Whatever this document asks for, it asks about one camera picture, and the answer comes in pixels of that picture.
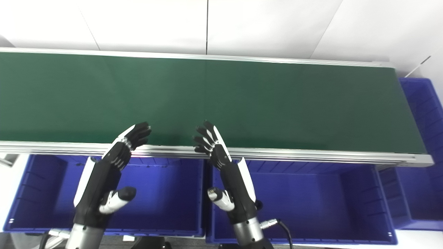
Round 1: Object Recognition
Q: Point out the black robot body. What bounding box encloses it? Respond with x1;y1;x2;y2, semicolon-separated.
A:
131;237;172;249

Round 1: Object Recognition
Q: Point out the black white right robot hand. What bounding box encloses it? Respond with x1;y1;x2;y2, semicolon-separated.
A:
193;120;259;225

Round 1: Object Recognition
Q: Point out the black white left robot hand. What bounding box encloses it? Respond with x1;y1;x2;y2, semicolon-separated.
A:
73;122;152;229

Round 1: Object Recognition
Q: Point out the thin white rod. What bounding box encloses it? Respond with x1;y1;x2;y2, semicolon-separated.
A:
405;55;432;78

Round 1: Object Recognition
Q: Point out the green conveyor belt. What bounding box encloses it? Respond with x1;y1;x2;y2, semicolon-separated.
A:
0;52;427;155
0;47;434;168

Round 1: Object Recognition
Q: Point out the blue plastic bin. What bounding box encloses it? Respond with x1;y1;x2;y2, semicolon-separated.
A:
207;159;398;246
3;154;206;238
379;78;443;232

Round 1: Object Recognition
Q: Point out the grey conveyor leg bracket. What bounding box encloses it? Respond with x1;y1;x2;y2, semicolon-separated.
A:
0;154;20;167

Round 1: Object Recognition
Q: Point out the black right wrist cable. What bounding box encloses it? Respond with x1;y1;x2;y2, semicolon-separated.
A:
260;218;294;249

